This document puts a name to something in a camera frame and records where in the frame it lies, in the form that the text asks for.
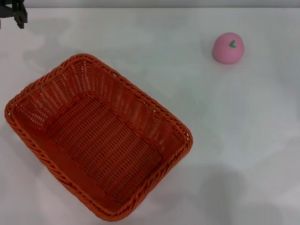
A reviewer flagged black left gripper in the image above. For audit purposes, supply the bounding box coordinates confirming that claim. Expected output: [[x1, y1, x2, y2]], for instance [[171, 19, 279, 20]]
[[0, 0, 28, 29]]

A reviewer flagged orange woven plastic basket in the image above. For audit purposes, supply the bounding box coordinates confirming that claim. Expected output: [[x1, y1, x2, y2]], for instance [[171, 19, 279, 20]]
[[4, 52, 194, 222]]

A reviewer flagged pink peach toy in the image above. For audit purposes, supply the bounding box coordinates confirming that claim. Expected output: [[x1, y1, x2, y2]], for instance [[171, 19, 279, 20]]
[[212, 32, 245, 65]]

